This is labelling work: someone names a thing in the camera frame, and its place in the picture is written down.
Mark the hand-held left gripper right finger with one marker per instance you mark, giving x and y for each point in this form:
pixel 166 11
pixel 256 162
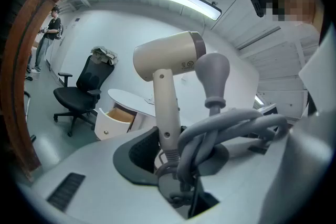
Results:
pixel 262 186

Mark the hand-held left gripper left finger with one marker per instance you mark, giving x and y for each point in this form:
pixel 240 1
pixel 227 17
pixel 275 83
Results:
pixel 105 191

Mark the large wooden drawer white front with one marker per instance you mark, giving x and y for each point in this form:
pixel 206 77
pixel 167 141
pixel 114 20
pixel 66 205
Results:
pixel 105 123

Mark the white cabinet with wooden drawer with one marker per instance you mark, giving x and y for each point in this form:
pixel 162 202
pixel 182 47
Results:
pixel 128 99

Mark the black office chair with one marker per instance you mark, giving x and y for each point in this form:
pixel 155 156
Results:
pixel 76 95

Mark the metal vacuum cleaner tube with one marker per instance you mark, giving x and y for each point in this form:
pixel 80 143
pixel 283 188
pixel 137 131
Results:
pixel 28 102

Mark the beige crumpled cloth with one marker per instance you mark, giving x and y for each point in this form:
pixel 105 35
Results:
pixel 103 55

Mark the brown wooden frame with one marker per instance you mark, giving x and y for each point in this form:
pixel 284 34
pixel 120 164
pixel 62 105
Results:
pixel 15 81

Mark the black head-worn camera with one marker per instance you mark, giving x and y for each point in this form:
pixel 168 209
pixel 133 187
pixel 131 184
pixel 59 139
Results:
pixel 258 1

